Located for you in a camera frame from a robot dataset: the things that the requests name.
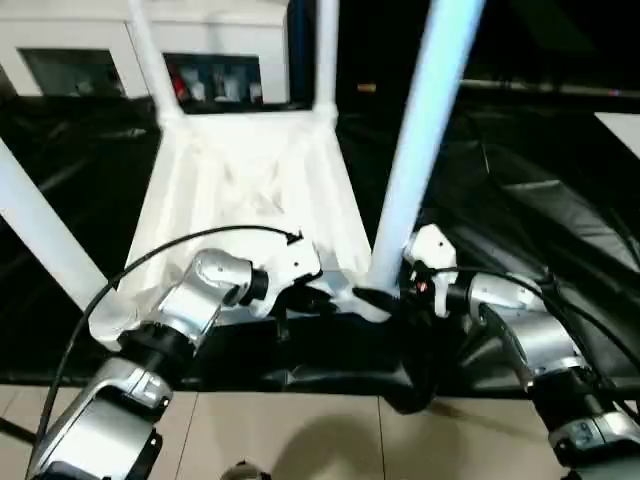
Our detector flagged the black left wrist camera cable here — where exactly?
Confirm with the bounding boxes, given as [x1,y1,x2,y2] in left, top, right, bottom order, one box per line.
[33,224,307,452]

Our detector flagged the dark metal rail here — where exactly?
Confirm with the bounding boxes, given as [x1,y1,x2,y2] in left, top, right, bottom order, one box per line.
[459,78,640,100]

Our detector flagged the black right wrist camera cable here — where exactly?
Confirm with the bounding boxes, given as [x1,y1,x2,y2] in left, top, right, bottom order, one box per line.
[413,263,640,362]

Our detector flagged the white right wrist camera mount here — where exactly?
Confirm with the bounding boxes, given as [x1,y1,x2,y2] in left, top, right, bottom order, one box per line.
[401,223,458,320]

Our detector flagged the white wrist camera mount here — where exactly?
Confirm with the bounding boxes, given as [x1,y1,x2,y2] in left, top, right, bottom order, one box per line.
[401,223,458,320]
[258,237,325,320]

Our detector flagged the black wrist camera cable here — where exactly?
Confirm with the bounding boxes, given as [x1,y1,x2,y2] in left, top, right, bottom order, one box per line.
[413,263,640,362]
[33,224,307,452]

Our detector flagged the white flat board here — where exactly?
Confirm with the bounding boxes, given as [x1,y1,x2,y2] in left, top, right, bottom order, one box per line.
[593,112,640,167]

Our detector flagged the white glass-door cabinet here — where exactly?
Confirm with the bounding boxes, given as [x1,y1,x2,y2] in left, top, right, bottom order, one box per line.
[0,0,292,105]

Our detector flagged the black work mat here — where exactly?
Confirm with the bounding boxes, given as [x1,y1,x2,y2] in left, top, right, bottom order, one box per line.
[0,87,640,416]

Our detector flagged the black metal stand strut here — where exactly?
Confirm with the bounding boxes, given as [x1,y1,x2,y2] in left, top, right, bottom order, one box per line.
[0,416,37,445]

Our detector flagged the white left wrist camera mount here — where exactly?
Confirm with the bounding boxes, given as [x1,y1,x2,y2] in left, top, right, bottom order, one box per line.
[258,237,325,320]

